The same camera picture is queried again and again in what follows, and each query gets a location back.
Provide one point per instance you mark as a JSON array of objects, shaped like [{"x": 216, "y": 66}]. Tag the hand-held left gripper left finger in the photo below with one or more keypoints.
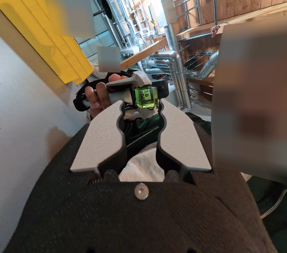
[{"x": 101, "y": 136}]

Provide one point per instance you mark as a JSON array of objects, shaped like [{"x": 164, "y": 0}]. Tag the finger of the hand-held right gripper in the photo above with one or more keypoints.
[
  {"x": 143, "y": 80},
  {"x": 139, "y": 114}
]

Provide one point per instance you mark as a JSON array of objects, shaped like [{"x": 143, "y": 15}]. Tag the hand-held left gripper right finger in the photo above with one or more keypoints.
[{"x": 181, "y": 140}]

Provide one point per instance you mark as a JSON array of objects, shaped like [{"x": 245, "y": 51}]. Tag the green transparent cube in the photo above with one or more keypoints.
[{"x": 145, "y": 98}]

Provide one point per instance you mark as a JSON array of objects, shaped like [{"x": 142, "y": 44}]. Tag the yellow plastic bin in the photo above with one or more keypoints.
[{"x": 33, "y": 22}]

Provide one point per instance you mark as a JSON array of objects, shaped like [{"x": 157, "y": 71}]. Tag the person's right hand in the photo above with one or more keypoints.
[{"x": 98, "y": 98}]

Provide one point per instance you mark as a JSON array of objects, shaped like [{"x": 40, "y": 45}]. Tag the wooden ceiling beam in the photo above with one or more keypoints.
[{"x": 143, "y": 53}]

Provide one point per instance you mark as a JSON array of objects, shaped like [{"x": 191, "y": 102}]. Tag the silver ventilation ducts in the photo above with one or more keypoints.
[{"x": 170, "y": 64}]

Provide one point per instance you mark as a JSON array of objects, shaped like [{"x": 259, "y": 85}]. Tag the white shirt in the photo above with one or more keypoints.
[{"x": 141, "y": 167}]

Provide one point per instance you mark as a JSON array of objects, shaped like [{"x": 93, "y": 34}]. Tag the black disc floor lamp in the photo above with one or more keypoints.
[{"x": 106, "y": 8}]

